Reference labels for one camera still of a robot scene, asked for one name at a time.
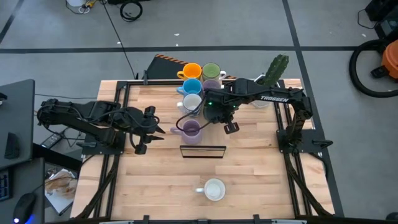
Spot dark grey side table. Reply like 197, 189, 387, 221
0, 157, 46, 224

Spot orange vacuum cleaner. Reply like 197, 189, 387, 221
371, 39, 398, 80

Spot white hexagonal plant pot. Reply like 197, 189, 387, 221
250, 73, 280, 110

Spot light blue mug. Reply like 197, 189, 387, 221
176, 78, 203, 96

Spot lavender mug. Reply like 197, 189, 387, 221
170, 119, 203, 146

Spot coiled black cable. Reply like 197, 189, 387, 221
119, 0, 144, 22

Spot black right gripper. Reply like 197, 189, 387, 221
205, 88, 240, 135

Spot black aluminium table frame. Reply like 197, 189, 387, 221
74, 79, 335, 222

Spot blue white leaf-patterned mug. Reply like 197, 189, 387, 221
176, 93, 203, 116

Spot purple mug white handle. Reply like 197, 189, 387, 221
202, 78, 222, 93

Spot black hazard-striped mat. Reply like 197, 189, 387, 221
145, 54, 237, 80

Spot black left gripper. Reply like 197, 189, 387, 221
124, 105, 167, 156

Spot black vacuum hose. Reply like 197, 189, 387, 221
348, 39, 398, 99

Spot long black floor cable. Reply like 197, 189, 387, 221
99, 0, 139, 80

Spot white papers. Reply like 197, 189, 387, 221
45, 186, 77, 216

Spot black power adapter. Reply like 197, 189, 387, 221
40, 132, 65, 149

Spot black computer mouse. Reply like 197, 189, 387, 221
12, 192, 37, 224

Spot wooden shelf riser black frame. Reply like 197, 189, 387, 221
180, 74, 227, 159

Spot crumpled brown paper bag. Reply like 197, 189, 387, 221
45, 169, 78, 202

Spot black equipment case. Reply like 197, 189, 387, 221
365, 0, 398, 40

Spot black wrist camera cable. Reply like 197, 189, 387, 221
175, 95, 218, 134

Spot grey desk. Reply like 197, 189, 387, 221
0, 79, 35, 170

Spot green mug white handle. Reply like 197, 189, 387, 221
201, 62, 227, 82

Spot orange mug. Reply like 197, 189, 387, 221
176, 62, 203, 81

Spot dark keyboard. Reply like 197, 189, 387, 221
0, 169, 13, 202

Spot black rounded desk device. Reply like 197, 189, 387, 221
4, 132, 22, 160

